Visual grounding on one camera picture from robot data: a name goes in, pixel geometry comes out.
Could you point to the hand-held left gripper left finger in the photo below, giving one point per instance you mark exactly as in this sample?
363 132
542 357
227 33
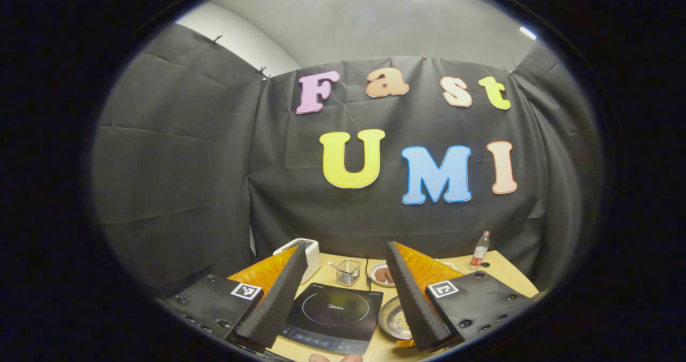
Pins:
276 308

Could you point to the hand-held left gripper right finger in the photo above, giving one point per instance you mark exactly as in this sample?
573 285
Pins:
412 308

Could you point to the black induction cooktop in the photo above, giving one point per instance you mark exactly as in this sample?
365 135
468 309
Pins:
335 308

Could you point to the pile of soybeans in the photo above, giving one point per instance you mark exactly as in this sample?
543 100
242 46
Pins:
401 324

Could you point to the brown meat slices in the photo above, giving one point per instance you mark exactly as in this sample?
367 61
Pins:
383 275

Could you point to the white oval plate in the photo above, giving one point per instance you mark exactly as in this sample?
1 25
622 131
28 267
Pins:
377 274

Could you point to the white toaster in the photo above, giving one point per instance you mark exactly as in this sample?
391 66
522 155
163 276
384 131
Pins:
312 257

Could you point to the clear glass container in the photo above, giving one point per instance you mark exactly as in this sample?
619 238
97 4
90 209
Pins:
348 275

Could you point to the clear plastic water bottle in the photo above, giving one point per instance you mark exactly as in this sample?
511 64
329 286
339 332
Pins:
479 252

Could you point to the black backdrop cloth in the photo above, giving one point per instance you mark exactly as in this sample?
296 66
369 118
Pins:
177 163

